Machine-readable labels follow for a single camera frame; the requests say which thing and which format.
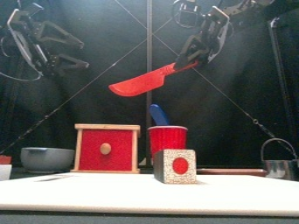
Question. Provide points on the red toy knife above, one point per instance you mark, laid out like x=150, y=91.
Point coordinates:
x=141, y=84

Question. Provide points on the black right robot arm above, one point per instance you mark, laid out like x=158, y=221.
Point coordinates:
x=241, y=4

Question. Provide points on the toy sushi roll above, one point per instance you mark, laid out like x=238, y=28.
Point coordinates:
x=176, y=166

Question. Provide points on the blue plastic utensil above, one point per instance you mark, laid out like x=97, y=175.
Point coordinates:
x=160, y=115

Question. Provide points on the red plastic cup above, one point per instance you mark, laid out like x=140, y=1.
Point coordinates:
x=168, y=140

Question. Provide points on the wooden box red drawer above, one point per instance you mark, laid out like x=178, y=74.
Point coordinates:
x=94, y=154

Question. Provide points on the pale gray bowl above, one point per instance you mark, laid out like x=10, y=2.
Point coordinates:
x=48, y=160

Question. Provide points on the pink plastic tray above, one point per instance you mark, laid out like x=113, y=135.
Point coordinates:
x=234, y=172

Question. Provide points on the red and white block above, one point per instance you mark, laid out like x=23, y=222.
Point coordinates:
x=5, y=172

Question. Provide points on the white cutting board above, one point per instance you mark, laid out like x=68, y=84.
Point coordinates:
x=117, y=195

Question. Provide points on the metal frame pole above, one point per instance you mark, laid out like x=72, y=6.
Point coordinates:
x=149, y=87
x=278, y=73

